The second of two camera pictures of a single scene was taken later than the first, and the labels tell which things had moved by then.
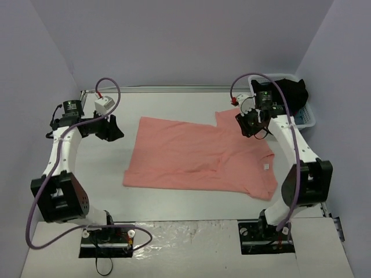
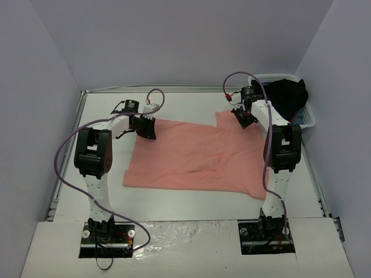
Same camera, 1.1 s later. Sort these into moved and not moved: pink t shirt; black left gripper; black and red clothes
Moved: black left gripper
Not moved: black and red clothes; pink t shirt
